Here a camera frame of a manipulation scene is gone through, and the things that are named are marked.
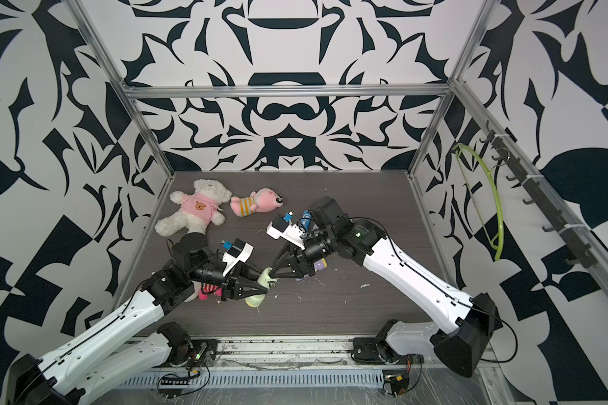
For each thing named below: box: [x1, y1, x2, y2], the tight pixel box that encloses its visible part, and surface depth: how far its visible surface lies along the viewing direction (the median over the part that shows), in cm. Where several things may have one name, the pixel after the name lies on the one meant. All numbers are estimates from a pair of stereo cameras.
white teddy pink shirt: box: [154, 178, 233, 238], surface depth 99 cm
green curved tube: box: [452, 143, 505, 262], surface depth 68 cm
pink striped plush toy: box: [229, 187, 284, 217], surface depth 103 cm
